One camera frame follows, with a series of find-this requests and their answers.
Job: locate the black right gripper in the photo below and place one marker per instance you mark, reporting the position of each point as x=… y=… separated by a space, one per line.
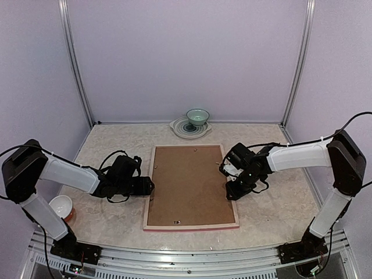
x=236 y=193

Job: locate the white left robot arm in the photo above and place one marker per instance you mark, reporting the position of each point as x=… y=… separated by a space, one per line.
x=29 y=163

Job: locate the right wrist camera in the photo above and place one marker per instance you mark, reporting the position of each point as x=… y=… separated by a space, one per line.
x=229 y=170

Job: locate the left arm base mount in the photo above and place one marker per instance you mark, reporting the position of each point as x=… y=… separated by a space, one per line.
x=77 y=251

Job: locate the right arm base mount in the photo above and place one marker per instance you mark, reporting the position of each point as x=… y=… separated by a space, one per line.
x=309 y=246

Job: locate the white plate green rings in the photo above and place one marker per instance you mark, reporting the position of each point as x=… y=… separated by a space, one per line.
x=186 y=130

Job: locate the right aluminium corner post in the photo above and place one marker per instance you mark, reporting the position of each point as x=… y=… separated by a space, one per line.
x=301 y=60

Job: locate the green ceramic bowl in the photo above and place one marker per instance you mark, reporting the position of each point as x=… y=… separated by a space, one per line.
x=197 y=117

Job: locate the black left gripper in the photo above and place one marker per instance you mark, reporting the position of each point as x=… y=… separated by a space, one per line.
x=144 y=188

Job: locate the aluminium corner post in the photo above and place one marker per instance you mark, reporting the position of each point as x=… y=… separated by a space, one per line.
x=301 y=60
x=68 y=35

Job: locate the white bowl orange outside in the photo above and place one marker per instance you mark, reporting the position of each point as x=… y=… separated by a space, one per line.
x=63 y=207

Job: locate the left aluminium corner post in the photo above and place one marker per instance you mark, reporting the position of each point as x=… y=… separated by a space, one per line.
x=68 y=35

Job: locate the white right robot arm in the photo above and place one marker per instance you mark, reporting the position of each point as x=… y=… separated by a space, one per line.
x=338 y=152

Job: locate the wooden picture frame red edge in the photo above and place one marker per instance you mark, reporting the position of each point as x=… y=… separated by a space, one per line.
x=191 y=228

